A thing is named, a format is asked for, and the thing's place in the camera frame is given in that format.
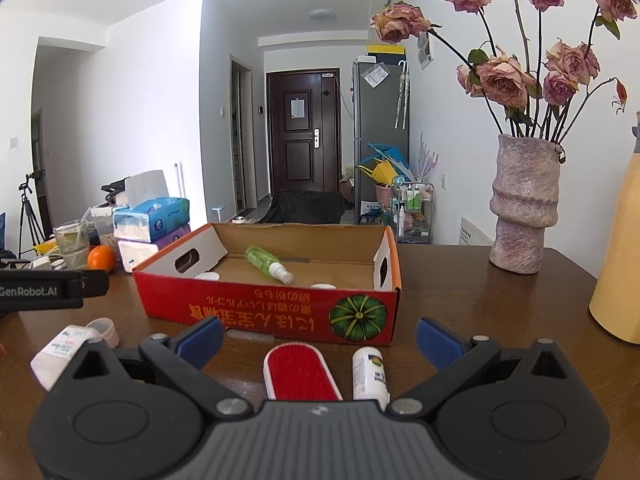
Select black camera tripod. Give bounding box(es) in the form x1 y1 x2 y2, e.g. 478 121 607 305
17 172 46 258

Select grey refrigerator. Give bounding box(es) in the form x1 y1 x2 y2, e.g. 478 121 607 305
352 58 410 226

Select white hanging umbrellas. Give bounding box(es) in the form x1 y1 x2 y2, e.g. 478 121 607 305
395 60 410 131

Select purple flower wall decoration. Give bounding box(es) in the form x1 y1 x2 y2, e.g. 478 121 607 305
415 132 440 181

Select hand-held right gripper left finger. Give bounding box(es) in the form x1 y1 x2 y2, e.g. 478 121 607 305
65 316 253 421

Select clear drinking glass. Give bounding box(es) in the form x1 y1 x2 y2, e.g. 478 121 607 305
53 220 91 271

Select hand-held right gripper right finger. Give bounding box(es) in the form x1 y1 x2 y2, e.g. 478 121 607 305
387 317 571 420

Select black folding chair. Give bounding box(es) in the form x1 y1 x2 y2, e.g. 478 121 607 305
257 190 346 225

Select green spray bottle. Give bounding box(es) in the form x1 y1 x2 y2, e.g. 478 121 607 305
245 245 294 284

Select blue and yellow folded bags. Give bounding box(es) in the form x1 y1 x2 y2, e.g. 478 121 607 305
356 144 413 186

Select blue and white bag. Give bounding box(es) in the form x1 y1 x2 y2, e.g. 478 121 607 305
360 200 385 226

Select orange fruit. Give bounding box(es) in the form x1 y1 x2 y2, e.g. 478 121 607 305
87 246 117 274

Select white flat board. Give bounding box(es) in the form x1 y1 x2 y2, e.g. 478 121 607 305
460 216 496 247

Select clear plastic bag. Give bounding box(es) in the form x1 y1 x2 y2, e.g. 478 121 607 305
361 64 390 86

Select pink stone vase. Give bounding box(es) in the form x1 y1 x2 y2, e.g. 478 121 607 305
489 134 566 275

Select small white spray bottle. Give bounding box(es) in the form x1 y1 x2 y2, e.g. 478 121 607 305
351 347 391 408

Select blue tissue pack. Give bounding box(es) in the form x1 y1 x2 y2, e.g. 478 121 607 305
113 170 191 242

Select yellow thermos jug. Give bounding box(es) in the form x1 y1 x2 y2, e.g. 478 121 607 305
589 112 640 345

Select red cardboard box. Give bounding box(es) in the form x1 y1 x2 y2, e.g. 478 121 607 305
132 222 402 347

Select red and white lint brush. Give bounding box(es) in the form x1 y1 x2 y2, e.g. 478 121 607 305
263 342 343 402

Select metal trolley rack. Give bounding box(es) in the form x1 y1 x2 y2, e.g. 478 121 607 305
391 176 433 245

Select yellow and black box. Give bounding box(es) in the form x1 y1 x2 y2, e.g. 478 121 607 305
367 44 407 61

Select dark brown entrance door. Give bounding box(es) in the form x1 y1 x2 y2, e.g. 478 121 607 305
266 71 342 196

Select purple and white tissue pack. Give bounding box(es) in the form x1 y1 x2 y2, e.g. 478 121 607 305
117 225 192 274

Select clear plastic food container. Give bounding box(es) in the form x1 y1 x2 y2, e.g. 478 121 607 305
90 206 121 261

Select white tape roll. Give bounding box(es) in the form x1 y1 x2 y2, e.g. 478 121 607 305
85 317 121 350

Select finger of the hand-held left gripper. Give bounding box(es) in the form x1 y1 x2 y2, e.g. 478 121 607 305
81 270 109 300

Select bunch of dried pink roses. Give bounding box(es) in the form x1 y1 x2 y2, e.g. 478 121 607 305
370 0 638 143

